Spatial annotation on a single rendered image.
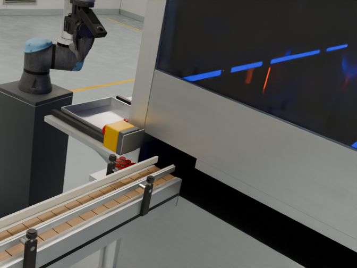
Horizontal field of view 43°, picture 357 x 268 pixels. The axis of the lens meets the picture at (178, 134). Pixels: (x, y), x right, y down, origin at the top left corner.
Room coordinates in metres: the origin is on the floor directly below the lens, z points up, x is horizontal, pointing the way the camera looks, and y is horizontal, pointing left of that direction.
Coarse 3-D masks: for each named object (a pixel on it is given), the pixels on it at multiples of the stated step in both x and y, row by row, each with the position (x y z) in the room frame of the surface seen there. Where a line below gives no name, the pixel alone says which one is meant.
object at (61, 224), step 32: (64, 192) 0.90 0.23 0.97; (96, 192) 0.99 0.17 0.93; (128, 192) 1.02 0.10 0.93; (160, 192) 1.06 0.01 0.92; (0, 224) 0.75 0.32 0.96; (32, 224) 0.81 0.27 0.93; (64, 224) 0.83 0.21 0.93; (96, 224) 0.86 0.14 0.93; (128, 224) 0.96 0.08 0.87; (0, 256) 0.69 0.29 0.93; (32, 256) 0.70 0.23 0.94; (64, 256) 0.78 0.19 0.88
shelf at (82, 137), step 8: (48, 120) 1.48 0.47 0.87; (56, 120) 1.48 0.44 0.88; (64, 128) 1.43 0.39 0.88; (72, 128) 1.44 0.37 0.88; (72, 136) 1.41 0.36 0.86; (80, 136) 1.39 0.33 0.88; (88, 136) 1.40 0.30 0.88; (88, 144) 1.37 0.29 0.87; (96, 144) 1.36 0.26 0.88; (104, 152) 1.33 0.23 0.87; (112, 152) 1.32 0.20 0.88; (176, 160) 1.39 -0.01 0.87; (160, 168) 1.31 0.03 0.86
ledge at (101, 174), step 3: (99, 171) 1.18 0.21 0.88; (102, 171) 1.19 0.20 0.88; (105, 171) 1.19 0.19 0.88; (90, 174) 1.15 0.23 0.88; (93, 174) 1.16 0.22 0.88; (96, 174) 1.16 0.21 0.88; (99, 174) 1.17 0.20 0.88; (102, 174) 1.17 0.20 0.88; (105, 174) 1.17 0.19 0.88; (90, 177) 1.15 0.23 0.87; (93, 177) 1.14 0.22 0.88; (96, 177) 1.15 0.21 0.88; (99, 177) 1.15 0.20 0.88; (102, 177) 1.15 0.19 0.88; (90, 180) 1.15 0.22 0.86; (93, 180) 1.14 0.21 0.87
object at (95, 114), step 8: (80, 104) 1.60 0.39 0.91; (88, 104) 1.63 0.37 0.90; (96, 104) 1.67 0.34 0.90; (104, 104) 1.70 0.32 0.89; (112, 104) 1.73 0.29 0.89; (120, 104) 1.71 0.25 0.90; (64, 112) 1.51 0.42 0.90; (72, 112) 1.57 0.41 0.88; (80, 112) 1.59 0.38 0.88; (88, 112) 1.61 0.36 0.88; (96, 112) 1.62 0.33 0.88; (104, 112) 1.64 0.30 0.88; (112, 112) 1.66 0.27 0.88; (120, 112) 1.67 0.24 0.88; (128, 112) 1.68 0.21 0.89; (80, 120) 1.46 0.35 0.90; (88, 120) 1.53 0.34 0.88; (96, 120) 1.55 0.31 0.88; (104, 120) 1.56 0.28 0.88; (112, 120) 1.58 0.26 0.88; (120, 120) 1.59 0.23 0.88; (96, 128) 1.42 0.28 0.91
